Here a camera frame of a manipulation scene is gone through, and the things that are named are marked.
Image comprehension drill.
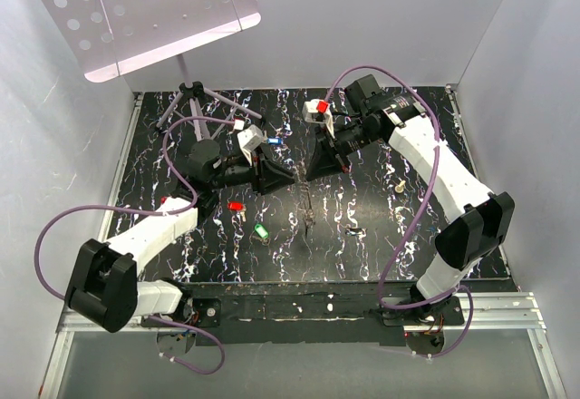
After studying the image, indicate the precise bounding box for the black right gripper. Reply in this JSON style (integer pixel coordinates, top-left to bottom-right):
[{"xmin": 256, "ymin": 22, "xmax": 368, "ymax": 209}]
[{"xmin": 304, "ymin": 121, "xmax": 380, "ymax": 182}]

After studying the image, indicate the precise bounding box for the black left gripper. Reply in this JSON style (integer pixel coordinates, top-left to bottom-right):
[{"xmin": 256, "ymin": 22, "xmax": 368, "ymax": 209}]
[{"xmin": 209, "ymin": 146, "xmax": 295, "ymax": 197}]

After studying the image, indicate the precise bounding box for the key with red tag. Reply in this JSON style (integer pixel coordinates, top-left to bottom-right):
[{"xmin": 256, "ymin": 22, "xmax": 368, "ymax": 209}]
[{"xmin": 227, "ymin": 201, "xmax": 247, "ymax": 222}]

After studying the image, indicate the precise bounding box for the metal toothed sprocket ring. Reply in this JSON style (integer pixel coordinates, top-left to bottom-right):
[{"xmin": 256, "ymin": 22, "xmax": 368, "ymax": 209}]
[{"xmin": 296, "ymin": 167, "xmax": 318, "ymax": 237}]

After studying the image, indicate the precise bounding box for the key with green tag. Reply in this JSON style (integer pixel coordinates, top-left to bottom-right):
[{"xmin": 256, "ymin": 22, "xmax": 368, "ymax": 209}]
[{"xmin": 253, "ymin": 223, "xmax": 270, "ymax": 245}]

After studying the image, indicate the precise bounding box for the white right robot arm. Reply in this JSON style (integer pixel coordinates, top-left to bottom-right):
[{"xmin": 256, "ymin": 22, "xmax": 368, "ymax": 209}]
[{"xmin": 303, "ymin": 74, "xmax": 515, "ymax": 325}]

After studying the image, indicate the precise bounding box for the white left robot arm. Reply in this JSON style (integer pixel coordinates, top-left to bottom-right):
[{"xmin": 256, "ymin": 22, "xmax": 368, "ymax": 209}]
[{"xmin": 64, "ymin": 140, "xmax": 295, "ymax": 333}]

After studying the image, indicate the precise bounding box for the key with blue tag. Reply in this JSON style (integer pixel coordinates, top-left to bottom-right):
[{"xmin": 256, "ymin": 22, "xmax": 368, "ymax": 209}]
[{"xmin": 266, "ymin": 137, "xmax": 284, "ymax": 146}]

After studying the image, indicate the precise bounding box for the white perforated music stand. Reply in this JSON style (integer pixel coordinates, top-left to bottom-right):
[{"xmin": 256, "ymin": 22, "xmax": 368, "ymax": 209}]
[{"xmin": 14, "ymin": 0, "xmax": 261, "ymax": 151}]

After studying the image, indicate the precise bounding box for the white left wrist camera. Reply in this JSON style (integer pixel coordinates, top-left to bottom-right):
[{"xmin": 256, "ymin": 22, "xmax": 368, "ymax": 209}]
[{"xmin": 234, "ymin": 119, "xmax": 266, "ymax": 166}]

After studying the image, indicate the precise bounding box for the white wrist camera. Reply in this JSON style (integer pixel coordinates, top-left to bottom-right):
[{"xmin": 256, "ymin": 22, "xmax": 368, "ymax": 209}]
[
  {"xmin": 302, "ymin": 99, "xmax": 335, "ymax": 139},
  {"xmin": 234, "ymin": 119, "xmax": 266, "ymax": 166}
]

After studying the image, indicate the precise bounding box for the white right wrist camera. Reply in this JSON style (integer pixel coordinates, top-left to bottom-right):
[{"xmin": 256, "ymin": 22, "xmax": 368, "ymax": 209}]
[{"xmin": 302, "ymin": 99, "xmax": 335, "ymax": 139}]

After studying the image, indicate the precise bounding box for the aluminium front rail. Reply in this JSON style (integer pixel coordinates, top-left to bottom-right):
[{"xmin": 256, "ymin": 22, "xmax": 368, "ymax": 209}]
[{"xmin": 401, "ymin": 292, "xmax": 566, "ymax": 398}]

